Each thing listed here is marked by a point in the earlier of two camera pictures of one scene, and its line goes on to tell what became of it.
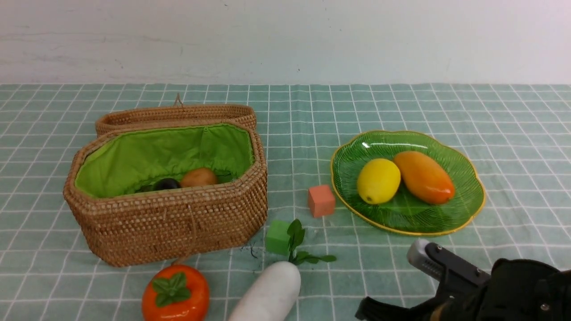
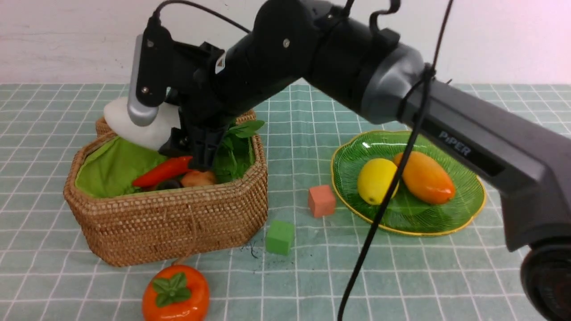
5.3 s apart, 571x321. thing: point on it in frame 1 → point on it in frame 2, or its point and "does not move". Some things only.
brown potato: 199,177 does not move
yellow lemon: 378,180 does not move
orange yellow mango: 424,178 does not move
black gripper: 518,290 → 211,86
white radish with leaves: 274,295 → 234,155
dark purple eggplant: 166,183 does not move
